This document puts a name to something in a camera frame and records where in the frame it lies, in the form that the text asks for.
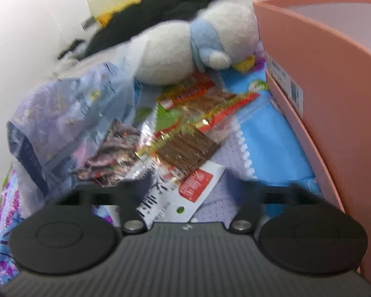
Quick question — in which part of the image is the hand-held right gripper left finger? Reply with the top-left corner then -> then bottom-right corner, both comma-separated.
54,178 -> 147,233

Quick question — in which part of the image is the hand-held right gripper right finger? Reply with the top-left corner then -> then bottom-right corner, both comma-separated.
229,178 -> 326,233

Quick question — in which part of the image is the clear snack packet white header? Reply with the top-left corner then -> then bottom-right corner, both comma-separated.
136,124 -> 226,226

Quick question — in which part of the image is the pink cardboard box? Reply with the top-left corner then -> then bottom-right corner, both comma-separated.
253,0 -> 371,288

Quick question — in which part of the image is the dark dried fish snack packet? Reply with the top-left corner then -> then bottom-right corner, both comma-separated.
70,121 -> 149,188

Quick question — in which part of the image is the purple floral bedsheet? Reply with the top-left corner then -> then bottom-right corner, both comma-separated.
0,65 -> 325,288

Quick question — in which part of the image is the clear snack packet red header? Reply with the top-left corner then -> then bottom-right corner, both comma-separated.
156,71 -> 260,133

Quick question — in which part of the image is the pale blue plastic bag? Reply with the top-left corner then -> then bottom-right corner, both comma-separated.
7,62 -> 143,192

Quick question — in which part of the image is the white and blue plush toy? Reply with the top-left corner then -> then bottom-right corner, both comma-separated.
125,1 -> 262,85

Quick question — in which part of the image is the yellow pillow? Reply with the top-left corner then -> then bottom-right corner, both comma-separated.
96,3 -> 133,27

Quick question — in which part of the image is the black jacket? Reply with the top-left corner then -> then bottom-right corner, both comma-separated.
82,0 -> 235,59

